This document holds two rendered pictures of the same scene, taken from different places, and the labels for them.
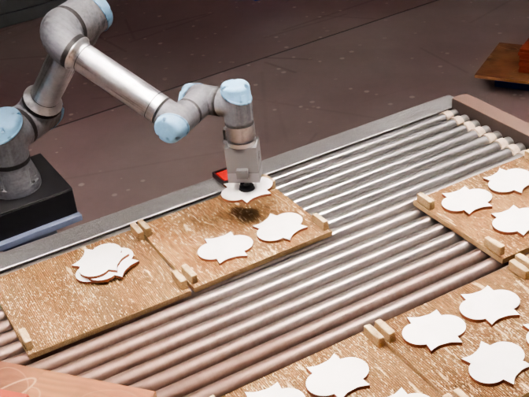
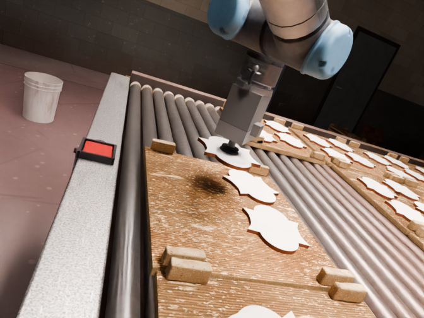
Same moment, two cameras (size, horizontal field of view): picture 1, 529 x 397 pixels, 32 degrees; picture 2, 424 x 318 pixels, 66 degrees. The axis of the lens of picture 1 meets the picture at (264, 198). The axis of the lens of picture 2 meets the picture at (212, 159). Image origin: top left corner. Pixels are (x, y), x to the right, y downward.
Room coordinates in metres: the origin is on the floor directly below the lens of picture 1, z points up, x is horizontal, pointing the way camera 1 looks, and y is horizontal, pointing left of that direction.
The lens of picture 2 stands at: (2.07, 0.70, 1.25)
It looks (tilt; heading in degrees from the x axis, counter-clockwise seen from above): 21 degrees down; 278
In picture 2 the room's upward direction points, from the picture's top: 21 degrees clockwise
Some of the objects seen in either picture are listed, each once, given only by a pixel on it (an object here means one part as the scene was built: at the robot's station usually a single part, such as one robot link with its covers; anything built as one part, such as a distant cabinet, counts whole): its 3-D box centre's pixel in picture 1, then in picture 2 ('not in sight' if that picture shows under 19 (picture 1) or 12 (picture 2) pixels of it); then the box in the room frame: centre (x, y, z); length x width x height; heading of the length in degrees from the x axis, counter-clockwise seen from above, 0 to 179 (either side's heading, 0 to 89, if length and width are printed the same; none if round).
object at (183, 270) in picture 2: (137, 231); (188, 270); (2.09, 0.35, 0.95); 0.06 x 0.02 x 0.03; 27
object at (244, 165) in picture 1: (242, 159); (249, 112); (2.12, 0.05, 1.12); 0.10 x 0.09 x 0.16; 170
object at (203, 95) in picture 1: (199, 102); (250, 21); (2.17, 0.14, 1.27); 0.11 x 0.11 x 0.08; 60
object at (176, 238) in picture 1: (232, 231); (229, 207); (2.08, 0.09, 0.93); 0.41 x 0.35 x 0.02; 118
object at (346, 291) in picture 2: (179, 279); (347, 291); (1.86, 0.23, 0.95); 0.06 x 0.02 x 0.03; 27
